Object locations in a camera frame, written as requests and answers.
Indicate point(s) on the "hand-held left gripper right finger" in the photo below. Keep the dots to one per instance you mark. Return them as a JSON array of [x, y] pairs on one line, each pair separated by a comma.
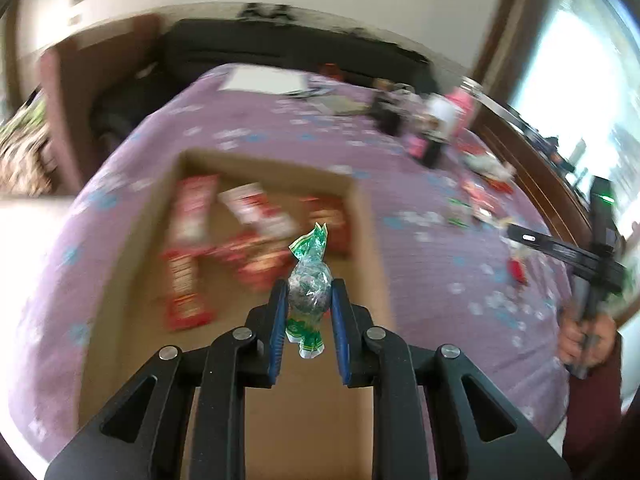
[[340, 330]]

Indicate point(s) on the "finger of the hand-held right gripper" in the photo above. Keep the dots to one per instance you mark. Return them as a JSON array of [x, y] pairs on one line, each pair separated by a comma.
[[550, 246]]

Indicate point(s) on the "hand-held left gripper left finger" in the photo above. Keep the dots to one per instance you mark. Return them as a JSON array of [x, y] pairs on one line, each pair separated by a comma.
[[277, 330]]

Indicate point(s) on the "green white candy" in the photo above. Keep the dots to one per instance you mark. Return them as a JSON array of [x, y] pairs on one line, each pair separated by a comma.
[[310, 285]]

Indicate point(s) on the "dark red gold-print packet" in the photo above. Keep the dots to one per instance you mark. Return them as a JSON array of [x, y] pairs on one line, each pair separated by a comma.
[[255, 260], [332, 220]]

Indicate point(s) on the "long red black packet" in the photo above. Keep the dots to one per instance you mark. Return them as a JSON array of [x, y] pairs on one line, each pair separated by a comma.
[[187, 290]]

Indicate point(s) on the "brown cardboard box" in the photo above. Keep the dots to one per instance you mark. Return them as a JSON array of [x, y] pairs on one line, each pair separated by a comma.
[[307, 435]]

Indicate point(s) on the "white red patterned packet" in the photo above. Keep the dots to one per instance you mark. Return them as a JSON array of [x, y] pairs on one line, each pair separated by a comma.
[[257, 210]]

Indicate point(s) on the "pink cartoon snack packet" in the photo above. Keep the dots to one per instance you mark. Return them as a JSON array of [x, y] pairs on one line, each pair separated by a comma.
[[195, 210]]

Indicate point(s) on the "person's right forearm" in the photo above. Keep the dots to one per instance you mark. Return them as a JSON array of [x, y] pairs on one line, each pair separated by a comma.
[[595, 420]]

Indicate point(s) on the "person's right hand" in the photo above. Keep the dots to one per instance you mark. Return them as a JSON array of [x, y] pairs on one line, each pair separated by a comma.
[[570, 340]]

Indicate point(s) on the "pink clear snack packet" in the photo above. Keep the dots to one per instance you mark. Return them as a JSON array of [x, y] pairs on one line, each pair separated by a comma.
[[480, 192]]

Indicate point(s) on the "clear green-edged packet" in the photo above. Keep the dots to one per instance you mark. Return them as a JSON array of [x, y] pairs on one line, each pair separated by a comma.
[[460, 212]]

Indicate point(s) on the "large black canister wooden knob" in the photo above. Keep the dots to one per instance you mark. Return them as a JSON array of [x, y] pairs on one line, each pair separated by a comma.
[[434, 147]]

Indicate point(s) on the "pink thermos flask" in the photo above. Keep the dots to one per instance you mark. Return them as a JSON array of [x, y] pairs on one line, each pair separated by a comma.
[[462, 105]]

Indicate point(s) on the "white plastic jar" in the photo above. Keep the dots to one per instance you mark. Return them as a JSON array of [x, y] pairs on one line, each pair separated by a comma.
[[440, 112]]

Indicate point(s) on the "small black canister wooden knob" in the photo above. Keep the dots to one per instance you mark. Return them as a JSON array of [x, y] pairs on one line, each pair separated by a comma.
[[392, 112]]

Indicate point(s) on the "tan notebook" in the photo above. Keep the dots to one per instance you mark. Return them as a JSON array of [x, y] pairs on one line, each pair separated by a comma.
[[340, 105]]

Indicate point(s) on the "black pen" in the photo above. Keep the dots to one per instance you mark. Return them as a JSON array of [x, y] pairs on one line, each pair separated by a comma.
[[310, 92]]

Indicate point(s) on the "white paper sheets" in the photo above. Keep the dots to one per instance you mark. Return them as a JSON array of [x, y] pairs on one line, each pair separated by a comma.
[[265, 80]]

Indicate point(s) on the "dark sofa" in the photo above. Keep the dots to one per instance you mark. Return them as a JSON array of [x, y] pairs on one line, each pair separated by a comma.
[[250, 45]]

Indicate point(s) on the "patterned cushion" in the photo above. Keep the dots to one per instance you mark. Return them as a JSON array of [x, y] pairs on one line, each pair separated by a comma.
[[25, 150]]

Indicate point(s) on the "brown chair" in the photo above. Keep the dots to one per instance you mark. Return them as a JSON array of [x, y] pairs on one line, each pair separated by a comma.
[[75, 85]]

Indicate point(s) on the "black device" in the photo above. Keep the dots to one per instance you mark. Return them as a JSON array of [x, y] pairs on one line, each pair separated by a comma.
[[250, 11], [281, 11]]

